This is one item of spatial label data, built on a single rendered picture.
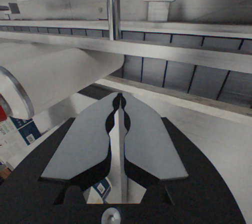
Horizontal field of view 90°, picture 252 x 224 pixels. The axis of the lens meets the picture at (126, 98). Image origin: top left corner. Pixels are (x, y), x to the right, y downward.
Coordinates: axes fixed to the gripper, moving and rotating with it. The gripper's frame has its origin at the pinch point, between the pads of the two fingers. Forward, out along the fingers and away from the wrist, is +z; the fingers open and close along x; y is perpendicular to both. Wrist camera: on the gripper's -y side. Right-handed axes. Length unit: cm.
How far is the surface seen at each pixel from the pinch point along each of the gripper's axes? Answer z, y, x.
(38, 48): 11.3, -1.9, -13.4
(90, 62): 5.0, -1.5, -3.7
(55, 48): 13.5, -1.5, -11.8
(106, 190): 13, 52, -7
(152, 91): 5.8, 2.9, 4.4
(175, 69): 7.7, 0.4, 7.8
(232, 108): 1.7, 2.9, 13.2
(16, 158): 8.7, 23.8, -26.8
